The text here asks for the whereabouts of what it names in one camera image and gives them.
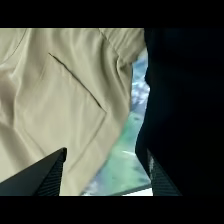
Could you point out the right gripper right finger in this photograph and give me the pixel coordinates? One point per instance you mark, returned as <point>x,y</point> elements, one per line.
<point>160,178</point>

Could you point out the brown pants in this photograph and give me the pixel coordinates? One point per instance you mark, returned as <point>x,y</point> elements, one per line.
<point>60,100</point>

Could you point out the black garment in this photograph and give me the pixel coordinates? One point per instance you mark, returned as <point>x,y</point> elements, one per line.
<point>186,100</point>

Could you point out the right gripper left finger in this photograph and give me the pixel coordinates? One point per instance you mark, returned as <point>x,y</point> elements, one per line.
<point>36,176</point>

